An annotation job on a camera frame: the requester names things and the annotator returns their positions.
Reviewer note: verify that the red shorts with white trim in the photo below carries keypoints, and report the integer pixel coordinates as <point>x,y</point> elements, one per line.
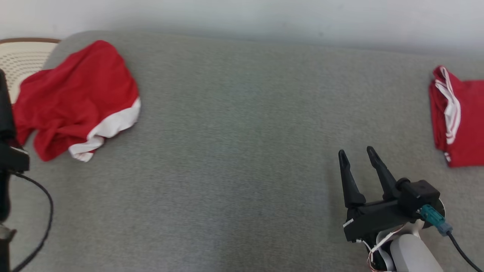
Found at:
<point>75,94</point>

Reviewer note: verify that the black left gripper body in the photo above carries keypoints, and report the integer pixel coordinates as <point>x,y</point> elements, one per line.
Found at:
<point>13,160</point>

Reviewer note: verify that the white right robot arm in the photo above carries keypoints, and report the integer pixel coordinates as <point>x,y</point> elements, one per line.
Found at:
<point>412,253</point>

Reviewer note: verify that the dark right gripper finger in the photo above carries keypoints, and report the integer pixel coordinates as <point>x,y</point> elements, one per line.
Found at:
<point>385,181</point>
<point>351,189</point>

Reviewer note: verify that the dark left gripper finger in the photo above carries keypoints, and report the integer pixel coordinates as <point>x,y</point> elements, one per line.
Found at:
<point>5,113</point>

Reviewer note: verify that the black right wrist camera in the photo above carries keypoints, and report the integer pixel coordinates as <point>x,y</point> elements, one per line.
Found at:
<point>419,194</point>

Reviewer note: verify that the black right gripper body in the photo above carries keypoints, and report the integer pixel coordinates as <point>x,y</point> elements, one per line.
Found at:
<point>374,219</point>

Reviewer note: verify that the teal right camera connector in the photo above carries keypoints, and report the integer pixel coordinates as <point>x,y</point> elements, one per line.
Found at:
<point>433,217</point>

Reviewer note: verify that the red Bulls basketball jersey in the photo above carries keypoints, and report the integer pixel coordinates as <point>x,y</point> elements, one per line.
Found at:
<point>469,124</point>

